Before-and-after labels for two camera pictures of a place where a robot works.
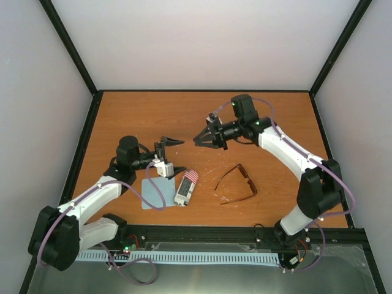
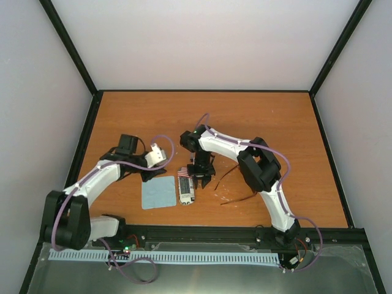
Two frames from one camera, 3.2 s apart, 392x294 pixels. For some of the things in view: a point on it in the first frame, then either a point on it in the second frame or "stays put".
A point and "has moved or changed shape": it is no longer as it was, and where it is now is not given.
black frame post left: (60, 30) stays put
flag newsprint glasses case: (185, 188) has moved or changed shape
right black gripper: (218, 138) → (191, 172)
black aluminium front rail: (228, 233) stays put
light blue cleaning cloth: (166, 186) stays put
